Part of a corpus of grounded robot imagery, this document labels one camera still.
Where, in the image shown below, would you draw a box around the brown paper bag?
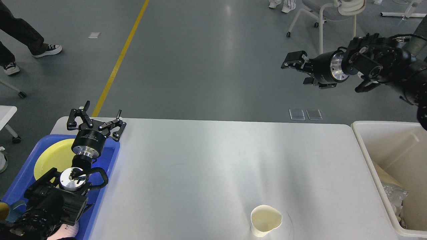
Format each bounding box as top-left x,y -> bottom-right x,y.
367,159 -> 427,238

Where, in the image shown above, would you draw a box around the white plastic bin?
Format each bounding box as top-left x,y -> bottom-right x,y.
351,121 -> 427,239

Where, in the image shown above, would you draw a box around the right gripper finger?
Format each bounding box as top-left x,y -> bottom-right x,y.
281,51 -> 314,74
303,77 -> 337,89

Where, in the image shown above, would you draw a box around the white wheeled chair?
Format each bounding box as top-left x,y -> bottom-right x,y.
286,0 -> 367,54

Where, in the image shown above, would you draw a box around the white paper cup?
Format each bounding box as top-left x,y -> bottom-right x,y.
250,205 -> 283,238
390,200 -> 404,222

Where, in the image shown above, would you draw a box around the person in blue jeans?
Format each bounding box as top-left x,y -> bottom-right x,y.
402,16 -> 427,63

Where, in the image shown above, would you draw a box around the white side table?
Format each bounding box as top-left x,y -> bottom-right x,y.
0,105 -> 21,144

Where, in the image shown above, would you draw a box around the dark teal mug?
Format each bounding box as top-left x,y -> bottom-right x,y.
0,200 -> 26,222

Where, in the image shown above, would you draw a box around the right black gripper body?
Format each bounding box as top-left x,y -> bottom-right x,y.
310,51 -> 349,84

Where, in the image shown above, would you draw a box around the person in dark trousers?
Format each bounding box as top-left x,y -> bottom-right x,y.
0,1 -> 63,76

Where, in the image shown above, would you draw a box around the grey floor plates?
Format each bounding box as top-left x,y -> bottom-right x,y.
289,108 -> 324,121

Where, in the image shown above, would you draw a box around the yellow plastic plate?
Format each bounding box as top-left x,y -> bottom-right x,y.
33,139 -> 75,180

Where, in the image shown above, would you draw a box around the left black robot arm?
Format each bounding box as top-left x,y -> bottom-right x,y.
1,101 -> 126,240

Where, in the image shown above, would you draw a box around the person in white shoes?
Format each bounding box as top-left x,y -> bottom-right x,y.
268,0 -> 296,13

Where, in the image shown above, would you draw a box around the pink mug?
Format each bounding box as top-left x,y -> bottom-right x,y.
47,223 -> 79,240

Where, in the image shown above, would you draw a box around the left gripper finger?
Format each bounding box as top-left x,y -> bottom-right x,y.
66,101 -> 94,131
99,109 -> 127,142

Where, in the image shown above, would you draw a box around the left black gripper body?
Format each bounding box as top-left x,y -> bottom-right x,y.
71,129 -> 107,159

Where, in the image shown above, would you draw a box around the white table frame base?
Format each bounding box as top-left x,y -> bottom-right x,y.
380,0 -> 426,20

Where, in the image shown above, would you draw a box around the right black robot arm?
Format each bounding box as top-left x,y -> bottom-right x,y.
281,33 -> 427,129

